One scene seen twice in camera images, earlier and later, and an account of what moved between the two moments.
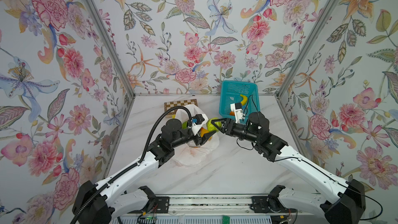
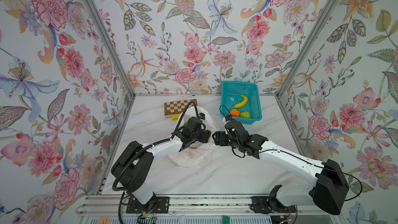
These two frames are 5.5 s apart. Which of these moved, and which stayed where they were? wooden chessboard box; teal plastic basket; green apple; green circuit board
Moved: green apple
Stayed: green circuit board; wooden chessboard box; teal plastic basket
